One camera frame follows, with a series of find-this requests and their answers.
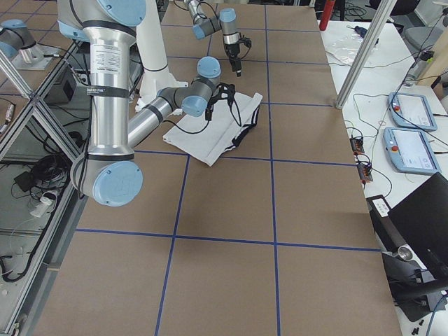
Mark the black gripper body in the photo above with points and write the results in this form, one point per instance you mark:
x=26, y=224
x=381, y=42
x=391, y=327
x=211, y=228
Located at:
x=232, y=52
x=209, y=106

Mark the grey cartoon print t-shirt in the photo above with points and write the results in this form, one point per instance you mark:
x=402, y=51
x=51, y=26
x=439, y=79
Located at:
x=207, y=141

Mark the neighbouring robot arm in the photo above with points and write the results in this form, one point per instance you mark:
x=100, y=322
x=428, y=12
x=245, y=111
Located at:
x=21, y=48

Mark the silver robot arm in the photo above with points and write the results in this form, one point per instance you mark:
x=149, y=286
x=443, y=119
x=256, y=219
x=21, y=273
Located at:
x=225, y=22
x=106, y=171

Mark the red cylinder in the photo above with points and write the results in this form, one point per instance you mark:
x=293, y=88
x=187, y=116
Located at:
x=326, y=14

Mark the clear plastic sheet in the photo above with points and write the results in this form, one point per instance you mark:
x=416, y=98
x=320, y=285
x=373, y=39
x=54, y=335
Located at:
x=345, y=49

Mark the orange electronics board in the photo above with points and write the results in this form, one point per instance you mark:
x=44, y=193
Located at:
x=365, y=172
x=357, y=145

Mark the far blue teach pendant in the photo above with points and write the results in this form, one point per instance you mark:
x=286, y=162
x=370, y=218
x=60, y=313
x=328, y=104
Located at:
x=411, y=111

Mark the blue teach pendant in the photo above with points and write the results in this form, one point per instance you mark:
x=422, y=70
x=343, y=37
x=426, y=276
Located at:
x=411, y=111
x=409, y=151

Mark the near blue teach pendant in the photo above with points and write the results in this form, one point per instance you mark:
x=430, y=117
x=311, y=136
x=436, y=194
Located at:
x=409, y=151

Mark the black laptop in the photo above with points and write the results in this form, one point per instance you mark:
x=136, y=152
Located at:
x=419, y=221

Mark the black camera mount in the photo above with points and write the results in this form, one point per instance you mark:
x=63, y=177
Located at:
x=246, y=41
x=227, y=92

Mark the aluminium frame post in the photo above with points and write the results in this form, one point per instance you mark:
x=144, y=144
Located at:
x=373, y=32

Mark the aluminium frame cage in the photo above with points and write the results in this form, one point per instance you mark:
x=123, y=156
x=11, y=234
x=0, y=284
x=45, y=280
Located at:
x=39, y=206

